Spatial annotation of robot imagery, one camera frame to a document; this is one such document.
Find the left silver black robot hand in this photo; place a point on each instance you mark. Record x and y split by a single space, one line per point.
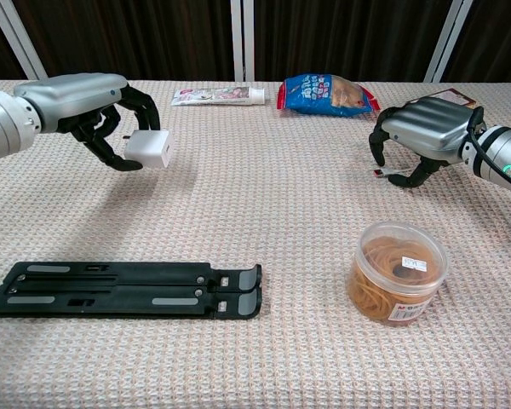
81 96

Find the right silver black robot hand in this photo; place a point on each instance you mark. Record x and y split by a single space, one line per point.
430 123

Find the white cube charger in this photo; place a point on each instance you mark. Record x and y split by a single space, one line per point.
151 149

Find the brown biscuit packet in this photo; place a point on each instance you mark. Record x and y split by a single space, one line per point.
462 98

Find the dark pleated curtain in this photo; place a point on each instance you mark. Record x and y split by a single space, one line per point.
145 34

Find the blue snack bag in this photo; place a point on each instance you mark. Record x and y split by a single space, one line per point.
319 100

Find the white toothpaste tube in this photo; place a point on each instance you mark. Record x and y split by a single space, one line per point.
217 96

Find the clear tub of rubber bands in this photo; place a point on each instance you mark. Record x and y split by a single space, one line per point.
394 277

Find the black folding laptop stand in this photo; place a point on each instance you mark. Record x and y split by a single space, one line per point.
110 289

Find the beige waffle tablecloth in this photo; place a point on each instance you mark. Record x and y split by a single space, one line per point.
255 221

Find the white slanted frame post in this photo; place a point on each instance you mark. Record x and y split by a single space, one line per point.
447 40
23 40

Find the white double frame post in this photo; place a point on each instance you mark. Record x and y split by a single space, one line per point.
242 40

